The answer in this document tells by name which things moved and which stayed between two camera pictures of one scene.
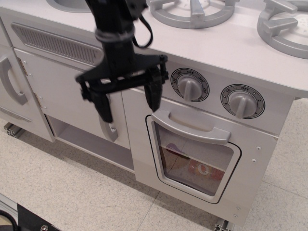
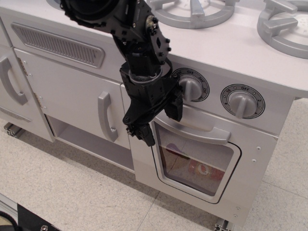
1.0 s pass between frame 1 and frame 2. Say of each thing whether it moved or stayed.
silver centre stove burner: stayed
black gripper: moved
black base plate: stayed
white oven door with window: stayed
